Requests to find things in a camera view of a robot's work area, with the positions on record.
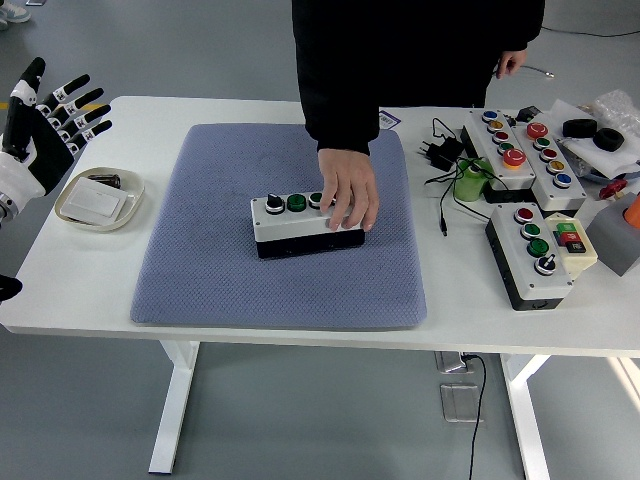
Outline beige start-stop switch box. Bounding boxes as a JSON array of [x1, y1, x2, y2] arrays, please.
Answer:
[[544, 212, 599, 280]]

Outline clear plastic bag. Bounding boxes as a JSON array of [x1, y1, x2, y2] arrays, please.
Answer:
[[592, 88, 640, 136]]

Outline green tape roll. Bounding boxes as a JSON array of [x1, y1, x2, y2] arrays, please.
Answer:
[[453, 156, 494, 204]]

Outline person's left hand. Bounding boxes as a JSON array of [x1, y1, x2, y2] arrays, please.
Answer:
[[494, 49, 530, 80]]

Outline white wall switch plate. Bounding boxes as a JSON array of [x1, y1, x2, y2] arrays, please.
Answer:
[[64, 179, 129, 222]]

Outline black power adapter plug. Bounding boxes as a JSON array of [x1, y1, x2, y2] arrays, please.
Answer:
[[417, 137, 466, 173]]

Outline grey four-control button box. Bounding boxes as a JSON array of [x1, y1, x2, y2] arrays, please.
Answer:
[[249, 192, 366, 260]]

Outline black adapter cord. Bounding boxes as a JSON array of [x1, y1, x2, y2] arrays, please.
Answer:
[[424, 117, 511, 237]]

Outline red knob part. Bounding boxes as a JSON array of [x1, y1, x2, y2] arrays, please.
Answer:
[[598, 179, 629, 201]]

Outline grey-blue textured mat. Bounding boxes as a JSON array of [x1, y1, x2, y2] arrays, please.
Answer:
[[129, 123, 429, 332]]

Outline white shallow dish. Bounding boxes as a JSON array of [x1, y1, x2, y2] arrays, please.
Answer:
[[53, 167, 146, 235]]

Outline person's right hand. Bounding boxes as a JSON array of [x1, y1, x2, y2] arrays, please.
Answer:
[[318, 147, 380, 233]]

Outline four-control box with selector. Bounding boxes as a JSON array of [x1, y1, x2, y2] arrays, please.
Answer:
[[484, 202, 575, 312]]

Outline white paper sheet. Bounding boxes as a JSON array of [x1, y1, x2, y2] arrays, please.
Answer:
[[547, 98, 640, 180]]

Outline orange cone piece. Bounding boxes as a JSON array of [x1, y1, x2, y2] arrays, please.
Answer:
[[622, 192, 640, 229]]

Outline white table leg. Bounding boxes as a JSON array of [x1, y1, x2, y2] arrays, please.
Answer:
[[148, 341, 201, 475], [499, 353, 554, 480]]

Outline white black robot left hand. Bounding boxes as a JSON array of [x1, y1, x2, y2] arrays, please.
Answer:
[[0, 56, 114, 204]]

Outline metal floor socket box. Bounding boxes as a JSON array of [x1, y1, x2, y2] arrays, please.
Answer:
[[439, 382, 485, 424]]

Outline five-button box with red mushroom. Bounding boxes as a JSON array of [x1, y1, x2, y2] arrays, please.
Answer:
[[509, 119, 587, 212]]

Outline black foam ring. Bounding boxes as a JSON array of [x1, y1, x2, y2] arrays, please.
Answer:
[[561, 118, 599, 139], [592, 127, 625, 153]]

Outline person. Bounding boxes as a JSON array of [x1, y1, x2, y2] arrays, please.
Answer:
[[291, 0, 546, 156]]

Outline white sneakers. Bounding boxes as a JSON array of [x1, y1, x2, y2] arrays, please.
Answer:
[[0, 0, 32, 31]]

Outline five-button box with yellow-ringed stop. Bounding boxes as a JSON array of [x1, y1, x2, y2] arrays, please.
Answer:
[[459, 108, 537, 204]]

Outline grey block stand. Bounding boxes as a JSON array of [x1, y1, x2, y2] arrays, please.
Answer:
[[584, 192, 640, 277]]

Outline black floor cable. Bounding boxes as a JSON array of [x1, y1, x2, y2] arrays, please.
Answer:
[[462, 353, 489, 480]]

